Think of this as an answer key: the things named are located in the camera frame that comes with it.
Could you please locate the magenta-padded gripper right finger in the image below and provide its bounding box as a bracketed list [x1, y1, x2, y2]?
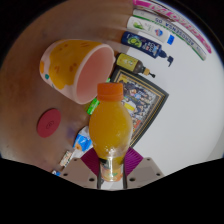
[122, 147, 166, 190]

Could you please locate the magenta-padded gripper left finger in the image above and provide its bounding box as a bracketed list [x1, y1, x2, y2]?
[59, 148, 103, 190]

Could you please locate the orange-capped juice bottle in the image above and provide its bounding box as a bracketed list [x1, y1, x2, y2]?
[88, 82, 134, 183]

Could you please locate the flat round red coaster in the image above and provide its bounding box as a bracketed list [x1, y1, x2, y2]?
[36, 108, 62, 139]

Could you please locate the framed group photo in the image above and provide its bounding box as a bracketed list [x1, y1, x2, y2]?
[109, 65, 170, 148]

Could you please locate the pink and yellow mug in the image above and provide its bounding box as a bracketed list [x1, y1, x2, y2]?
[39, 38, 117, 105]

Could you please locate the brown pump bottle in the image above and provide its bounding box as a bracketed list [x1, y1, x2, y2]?
[115, 52, 156, 79]

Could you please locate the dark blue pump bottle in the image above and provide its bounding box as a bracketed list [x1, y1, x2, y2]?
[120, 31, 175, 68]

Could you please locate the white and green long box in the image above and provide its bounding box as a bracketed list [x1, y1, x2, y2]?
[132, 8, 208, 62]

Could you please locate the white shampoo bottle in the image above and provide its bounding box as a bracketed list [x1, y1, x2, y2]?
[125, 15, 176, 46]

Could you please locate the pink and white long box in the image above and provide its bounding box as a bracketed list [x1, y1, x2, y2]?
[132, 0, 213, 54]

